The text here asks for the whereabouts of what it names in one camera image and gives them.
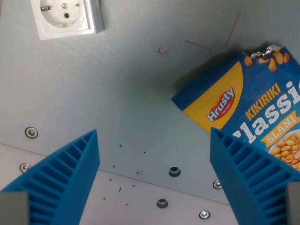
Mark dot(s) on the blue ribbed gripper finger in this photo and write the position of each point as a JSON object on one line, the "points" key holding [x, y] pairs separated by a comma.
{"points": [[61, 180], [253, 178]]}

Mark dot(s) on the silver countersunk screw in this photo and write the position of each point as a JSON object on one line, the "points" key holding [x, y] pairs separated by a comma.
{"points": [[204, 214], [24, 167], [217, 184], [31, 132]]}

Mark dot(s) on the blue Hrusty peanut bag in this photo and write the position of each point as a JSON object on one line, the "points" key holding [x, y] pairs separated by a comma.
{"points": [[255, 98]]}

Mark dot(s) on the white wall power socket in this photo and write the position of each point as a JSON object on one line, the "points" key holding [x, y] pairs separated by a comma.
{"points": [[64, 16]]}

